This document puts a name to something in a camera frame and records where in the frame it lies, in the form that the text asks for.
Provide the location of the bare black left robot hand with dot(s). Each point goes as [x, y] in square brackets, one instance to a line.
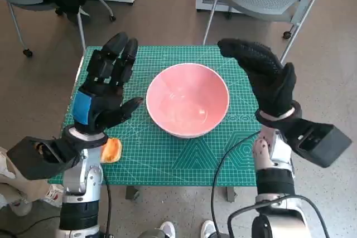
[103, 101]

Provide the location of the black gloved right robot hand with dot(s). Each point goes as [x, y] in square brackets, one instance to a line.
[270, 82]

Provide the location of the long twisted bread loaf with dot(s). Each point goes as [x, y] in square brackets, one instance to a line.
[113, 150]

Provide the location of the pink bowl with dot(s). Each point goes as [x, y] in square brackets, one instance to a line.
[187, 98]

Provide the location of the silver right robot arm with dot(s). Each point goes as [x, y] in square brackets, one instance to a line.
[276, 165]

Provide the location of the green cutting mat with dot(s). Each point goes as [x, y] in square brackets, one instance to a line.
[156, 160]

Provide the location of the white shoe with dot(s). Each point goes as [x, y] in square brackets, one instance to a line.
[168, 229]
[209, 229]

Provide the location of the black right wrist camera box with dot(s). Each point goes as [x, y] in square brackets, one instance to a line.
[320, 143]

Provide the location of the grey table leg bracket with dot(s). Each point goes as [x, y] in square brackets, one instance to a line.
[231, 194]
[132, 193]

